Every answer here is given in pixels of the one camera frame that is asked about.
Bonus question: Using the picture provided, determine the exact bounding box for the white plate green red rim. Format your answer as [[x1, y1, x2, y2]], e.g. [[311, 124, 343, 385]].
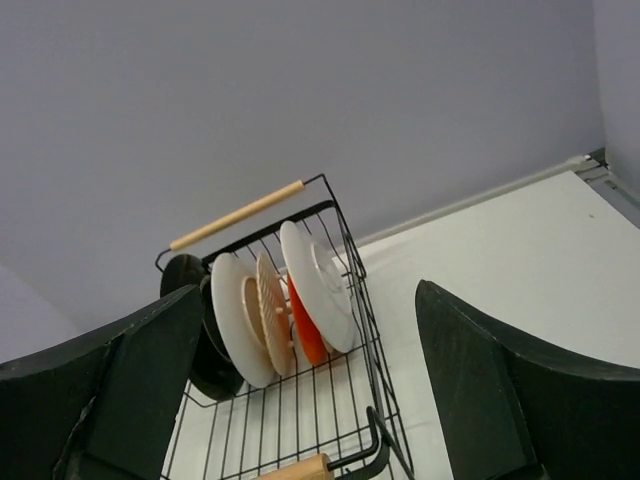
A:
[[280, 221, 356, 353]]

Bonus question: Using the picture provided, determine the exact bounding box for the orange translucent plate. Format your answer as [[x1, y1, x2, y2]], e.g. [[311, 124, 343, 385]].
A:
[[287, 275, 328, 366]]

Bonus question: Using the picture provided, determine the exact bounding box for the white plate dark green rim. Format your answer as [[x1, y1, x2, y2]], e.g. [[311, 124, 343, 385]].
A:
[[210, 253, 275, 388]]

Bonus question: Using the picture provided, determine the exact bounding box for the black rimmed cream plate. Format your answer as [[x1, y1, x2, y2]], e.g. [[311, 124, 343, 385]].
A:
[[159, 254, 244, 401]]

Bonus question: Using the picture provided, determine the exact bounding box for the woven tan wicker plate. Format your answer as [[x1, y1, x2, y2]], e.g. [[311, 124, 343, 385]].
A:
[[256, 253, 293, 377]]

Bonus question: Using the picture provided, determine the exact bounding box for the black wire dish rack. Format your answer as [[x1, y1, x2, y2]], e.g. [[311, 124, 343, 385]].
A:
[[160, 174, 415, 479]]

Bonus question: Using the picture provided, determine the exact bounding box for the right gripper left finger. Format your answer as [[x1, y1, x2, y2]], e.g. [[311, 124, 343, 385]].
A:
[[1, 286, 203, 479]]

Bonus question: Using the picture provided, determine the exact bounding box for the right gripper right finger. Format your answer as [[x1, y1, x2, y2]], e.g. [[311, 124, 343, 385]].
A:
[[415, 280, 639, 479]]

